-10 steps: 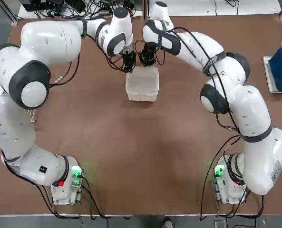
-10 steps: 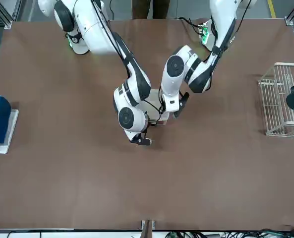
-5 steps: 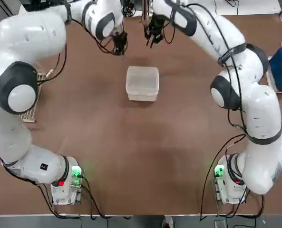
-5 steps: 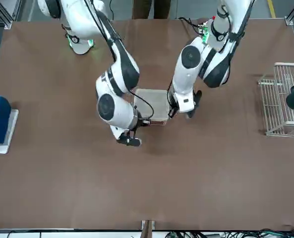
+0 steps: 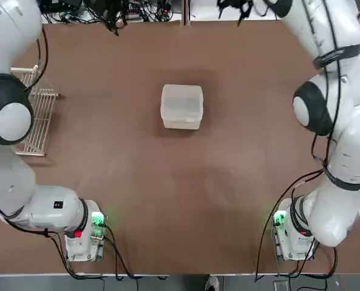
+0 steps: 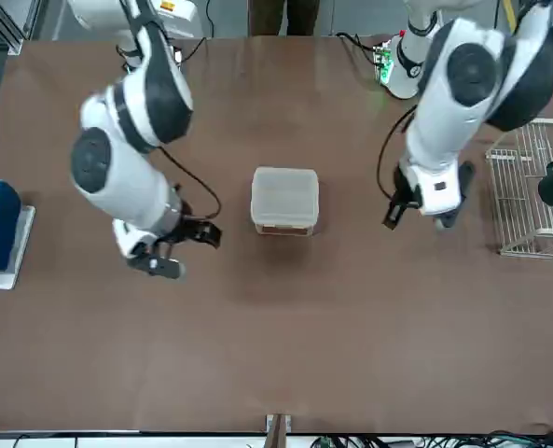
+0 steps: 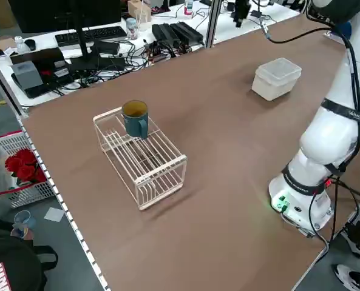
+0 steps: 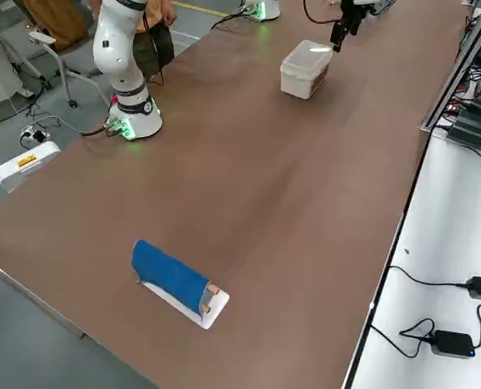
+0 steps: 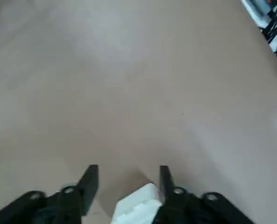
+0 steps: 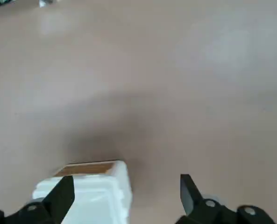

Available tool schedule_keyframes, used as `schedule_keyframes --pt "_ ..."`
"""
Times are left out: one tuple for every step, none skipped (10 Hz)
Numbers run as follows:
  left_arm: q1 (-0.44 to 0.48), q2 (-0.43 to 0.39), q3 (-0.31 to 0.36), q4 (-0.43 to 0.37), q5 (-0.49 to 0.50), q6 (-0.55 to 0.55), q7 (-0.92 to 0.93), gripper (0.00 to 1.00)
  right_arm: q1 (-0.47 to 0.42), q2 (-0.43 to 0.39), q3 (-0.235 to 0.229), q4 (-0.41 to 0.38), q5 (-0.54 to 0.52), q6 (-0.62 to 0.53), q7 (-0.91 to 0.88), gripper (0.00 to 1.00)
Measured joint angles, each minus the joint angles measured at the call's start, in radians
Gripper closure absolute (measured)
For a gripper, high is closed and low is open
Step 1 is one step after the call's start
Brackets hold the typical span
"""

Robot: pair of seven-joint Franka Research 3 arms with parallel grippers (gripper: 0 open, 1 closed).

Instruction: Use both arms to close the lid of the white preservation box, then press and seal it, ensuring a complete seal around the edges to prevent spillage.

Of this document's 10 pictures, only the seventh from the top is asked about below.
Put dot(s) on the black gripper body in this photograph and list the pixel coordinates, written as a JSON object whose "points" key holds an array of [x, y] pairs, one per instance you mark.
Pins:
{"points": [[242, 6]]}

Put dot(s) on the white plastic preservation box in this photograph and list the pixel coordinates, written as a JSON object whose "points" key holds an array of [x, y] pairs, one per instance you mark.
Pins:
{"points": [[267, 89]]}

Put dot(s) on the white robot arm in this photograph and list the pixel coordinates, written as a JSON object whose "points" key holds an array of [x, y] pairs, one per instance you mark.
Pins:
{"points": [[328, 142]]}

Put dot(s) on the small cardboard box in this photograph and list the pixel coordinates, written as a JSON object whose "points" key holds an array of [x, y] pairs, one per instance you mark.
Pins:
{"points": [[137, 9]]}

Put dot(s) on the grey plastic box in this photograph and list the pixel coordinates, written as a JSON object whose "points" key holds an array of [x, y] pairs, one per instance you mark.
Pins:
{"points": [[26, 74]]}

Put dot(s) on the black power adapter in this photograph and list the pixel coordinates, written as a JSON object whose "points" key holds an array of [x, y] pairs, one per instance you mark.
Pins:
{"points": [[255, 13]]}

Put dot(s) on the bottle with pink label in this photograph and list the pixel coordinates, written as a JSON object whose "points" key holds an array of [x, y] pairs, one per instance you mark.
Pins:
{"points": [[188, 7]]}

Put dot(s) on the black power brick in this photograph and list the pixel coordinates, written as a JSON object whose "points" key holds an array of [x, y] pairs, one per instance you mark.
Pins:
{"points": [[187, 31], [164, 33]]}

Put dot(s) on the blue pad on white base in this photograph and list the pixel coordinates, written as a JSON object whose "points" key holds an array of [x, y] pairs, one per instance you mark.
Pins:
{"points": [[345, 30]]}

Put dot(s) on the clear jar with print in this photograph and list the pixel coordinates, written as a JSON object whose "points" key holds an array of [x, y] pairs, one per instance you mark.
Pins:
{"points": [[131, 28]]}

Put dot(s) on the black keyboard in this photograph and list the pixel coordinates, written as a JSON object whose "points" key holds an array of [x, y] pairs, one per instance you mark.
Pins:
{"points": [[91, 34]]}

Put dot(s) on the teal mug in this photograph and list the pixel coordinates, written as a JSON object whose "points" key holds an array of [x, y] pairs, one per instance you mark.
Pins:
{"points": [[134, 127]]}

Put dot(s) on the black computer monitor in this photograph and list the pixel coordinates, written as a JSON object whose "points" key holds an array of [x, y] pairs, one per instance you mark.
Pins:
{"points": [[61, 15]]}

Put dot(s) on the black rectangular case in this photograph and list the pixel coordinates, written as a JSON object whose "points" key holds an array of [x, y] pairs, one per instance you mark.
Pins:
{"points": [[37, 56]]}

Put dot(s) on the black computer mouse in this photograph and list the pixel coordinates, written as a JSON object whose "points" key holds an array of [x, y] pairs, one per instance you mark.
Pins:
{"points": [[31, 44]]}

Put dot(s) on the clear plastic bottle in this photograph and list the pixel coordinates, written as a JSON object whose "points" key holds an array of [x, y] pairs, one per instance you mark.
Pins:
{"points": [[20, 44]]}

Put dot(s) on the red artificial roses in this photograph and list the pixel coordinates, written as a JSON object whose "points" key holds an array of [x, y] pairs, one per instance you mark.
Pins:
{"points": [[23, 166]]}

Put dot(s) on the white paper square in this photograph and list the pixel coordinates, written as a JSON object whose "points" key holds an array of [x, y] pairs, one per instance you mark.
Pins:
{"points": [[53, 214]]}

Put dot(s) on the red and white shopping basket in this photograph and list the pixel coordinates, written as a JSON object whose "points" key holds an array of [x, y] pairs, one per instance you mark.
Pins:
{"points": [[0, 151]]}

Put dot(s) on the clear drinking glass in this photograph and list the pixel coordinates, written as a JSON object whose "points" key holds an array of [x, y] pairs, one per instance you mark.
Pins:
{"points": [[23, 222]]}

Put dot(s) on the black backpack with red print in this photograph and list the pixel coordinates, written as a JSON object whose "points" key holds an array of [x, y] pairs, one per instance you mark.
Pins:
{"points": [[9, 260]]}

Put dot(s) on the aluminium frame post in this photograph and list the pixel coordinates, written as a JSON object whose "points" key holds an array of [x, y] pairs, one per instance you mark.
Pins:
{"points": [[3, 88], [213, 21]]}

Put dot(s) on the aluminium table edge rail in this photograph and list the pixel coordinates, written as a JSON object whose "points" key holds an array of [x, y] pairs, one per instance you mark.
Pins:
{"points": [[61, 206]]}

